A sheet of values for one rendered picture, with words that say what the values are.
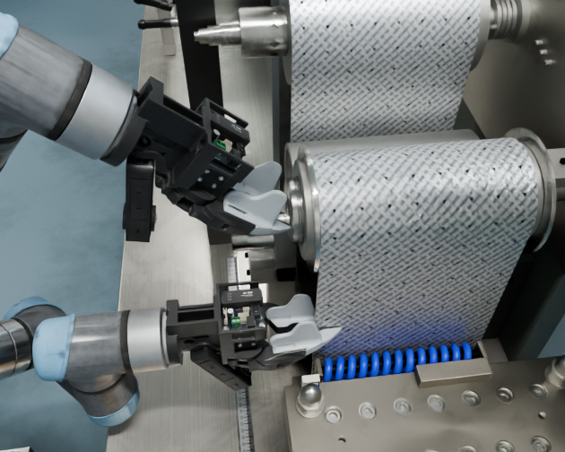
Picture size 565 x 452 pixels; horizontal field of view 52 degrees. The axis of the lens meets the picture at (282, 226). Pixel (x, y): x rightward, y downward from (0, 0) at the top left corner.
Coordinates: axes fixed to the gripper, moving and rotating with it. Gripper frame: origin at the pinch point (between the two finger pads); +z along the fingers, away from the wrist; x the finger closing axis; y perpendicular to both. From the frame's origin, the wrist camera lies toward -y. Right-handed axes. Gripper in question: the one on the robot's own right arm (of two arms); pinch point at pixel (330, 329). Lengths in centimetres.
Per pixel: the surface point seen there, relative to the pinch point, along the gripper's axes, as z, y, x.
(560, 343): 49, -34, 13
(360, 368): 3.9, -5.1, -3.1
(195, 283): -18.8, -18.9, 24.3
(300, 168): -3.3, 21.8, 6.7
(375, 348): 6.5, -5.3, -0.3
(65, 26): -102, -109, 300
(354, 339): 3.4, -2.5, -0.2
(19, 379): -85, -109, 62
